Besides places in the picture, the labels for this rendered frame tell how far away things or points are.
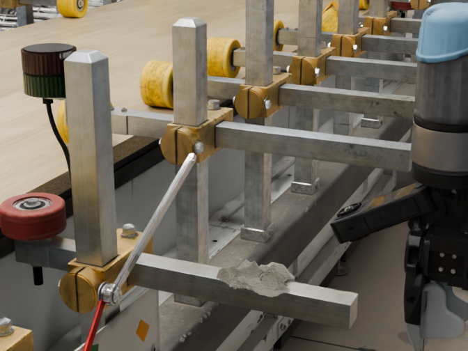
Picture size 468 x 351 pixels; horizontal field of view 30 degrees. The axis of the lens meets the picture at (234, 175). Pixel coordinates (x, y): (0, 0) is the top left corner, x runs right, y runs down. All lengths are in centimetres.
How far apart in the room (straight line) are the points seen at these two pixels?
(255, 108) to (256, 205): 18
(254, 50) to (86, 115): 50
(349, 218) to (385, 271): 215
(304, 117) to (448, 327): 82
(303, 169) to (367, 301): 120
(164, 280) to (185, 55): 31
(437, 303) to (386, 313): 187
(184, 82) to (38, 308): 40
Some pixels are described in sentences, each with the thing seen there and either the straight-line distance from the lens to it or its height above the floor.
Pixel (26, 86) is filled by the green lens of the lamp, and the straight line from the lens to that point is 98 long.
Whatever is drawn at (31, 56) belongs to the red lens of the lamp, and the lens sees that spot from 96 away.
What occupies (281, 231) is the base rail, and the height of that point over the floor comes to 70.
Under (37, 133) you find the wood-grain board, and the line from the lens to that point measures 143.
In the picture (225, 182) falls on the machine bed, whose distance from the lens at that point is 186.
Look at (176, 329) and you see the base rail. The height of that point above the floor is 70.
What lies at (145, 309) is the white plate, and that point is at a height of 78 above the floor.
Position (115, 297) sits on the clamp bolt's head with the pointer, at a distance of 100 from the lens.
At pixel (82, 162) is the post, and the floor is 99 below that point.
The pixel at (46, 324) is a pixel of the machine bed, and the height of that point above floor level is 66.
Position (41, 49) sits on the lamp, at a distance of 98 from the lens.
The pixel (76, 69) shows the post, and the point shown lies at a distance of 95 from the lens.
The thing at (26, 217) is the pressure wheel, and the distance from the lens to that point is 108.
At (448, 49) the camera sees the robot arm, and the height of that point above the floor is 115.
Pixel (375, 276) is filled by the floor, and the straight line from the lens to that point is 300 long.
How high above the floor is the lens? 130
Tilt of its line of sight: 19 degrees down
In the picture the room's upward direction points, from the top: straight up
